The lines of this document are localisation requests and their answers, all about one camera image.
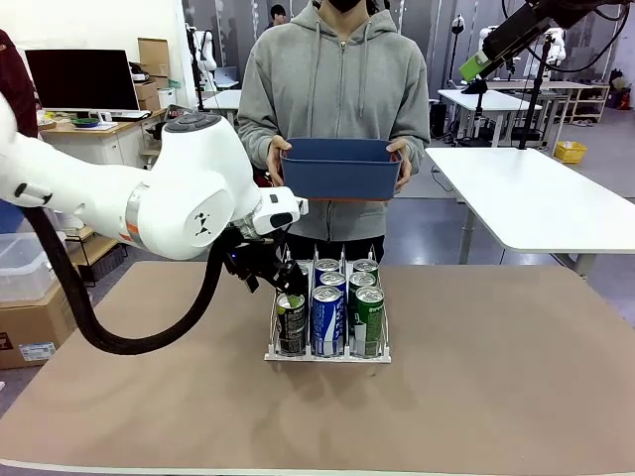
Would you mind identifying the small white background table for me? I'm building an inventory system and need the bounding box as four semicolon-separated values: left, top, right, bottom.
201;88;244;114

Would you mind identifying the yellow plastic basket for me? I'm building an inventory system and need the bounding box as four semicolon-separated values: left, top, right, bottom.
554;141;588;165

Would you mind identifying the person's right forearm grey sleeve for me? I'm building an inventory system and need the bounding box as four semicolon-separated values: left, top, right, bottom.
236;113;282;165

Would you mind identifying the person in maroon jacket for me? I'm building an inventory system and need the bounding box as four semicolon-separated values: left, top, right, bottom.
0;28;40;141

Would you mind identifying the large cardboard box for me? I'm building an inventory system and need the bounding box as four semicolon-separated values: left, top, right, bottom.
0;282;80;371

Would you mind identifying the black light stand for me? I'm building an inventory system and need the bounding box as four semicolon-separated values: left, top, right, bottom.
449;13;466;90

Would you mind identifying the red bag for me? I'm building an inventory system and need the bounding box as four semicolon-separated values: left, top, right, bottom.
605;87;634;111

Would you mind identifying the blue plastic bin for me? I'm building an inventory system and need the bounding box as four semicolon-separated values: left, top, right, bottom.
279;137;403;202

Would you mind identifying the white background desk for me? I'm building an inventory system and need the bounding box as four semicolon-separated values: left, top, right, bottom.
438;88;530;148

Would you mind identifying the large white table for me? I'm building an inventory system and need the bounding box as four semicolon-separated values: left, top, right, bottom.
425;147;635;277

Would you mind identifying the black beverage can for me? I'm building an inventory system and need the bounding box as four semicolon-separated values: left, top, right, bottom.
276;293;308;356

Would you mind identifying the black tripod stand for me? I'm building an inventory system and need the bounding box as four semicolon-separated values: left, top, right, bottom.
518;37;555;150

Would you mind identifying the person's right hand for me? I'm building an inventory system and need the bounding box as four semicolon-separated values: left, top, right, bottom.
266;137;294;187

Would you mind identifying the white desk cabinet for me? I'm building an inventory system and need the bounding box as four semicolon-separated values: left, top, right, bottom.
38;111;165;168

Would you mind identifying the grey laptop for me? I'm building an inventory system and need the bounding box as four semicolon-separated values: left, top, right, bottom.
213;66;240;90

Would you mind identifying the person in grey hoodie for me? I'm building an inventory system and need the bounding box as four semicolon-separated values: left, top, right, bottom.
236;0;432;264

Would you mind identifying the background person black hair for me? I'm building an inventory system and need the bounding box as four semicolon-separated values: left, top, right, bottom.
265;3;289;32

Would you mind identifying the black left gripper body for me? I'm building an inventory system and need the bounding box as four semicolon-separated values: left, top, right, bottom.
223;237;292;294

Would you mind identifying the black computer monitor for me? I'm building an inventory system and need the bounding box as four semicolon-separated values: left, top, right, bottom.
24;48;142;113

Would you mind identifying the clear can dispenser rack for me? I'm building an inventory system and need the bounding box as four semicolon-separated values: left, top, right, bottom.
264;242;393;363

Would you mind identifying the long wooden shelf table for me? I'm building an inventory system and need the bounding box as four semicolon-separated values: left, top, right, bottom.
488;78;611;125

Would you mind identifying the black wire side rack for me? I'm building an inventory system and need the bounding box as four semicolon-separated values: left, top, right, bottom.
63;225;130;287

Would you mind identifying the black computer tower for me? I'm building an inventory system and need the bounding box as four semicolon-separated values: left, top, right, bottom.
429;100;447;139

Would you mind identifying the person's left hand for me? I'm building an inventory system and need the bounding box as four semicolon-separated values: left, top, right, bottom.
385;138;413;192

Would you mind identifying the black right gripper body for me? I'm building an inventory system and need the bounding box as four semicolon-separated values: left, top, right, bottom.
515;0;596;39

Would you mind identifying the person's left forearm grey sleeve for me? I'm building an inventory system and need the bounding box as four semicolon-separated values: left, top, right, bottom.
399;113;432;173

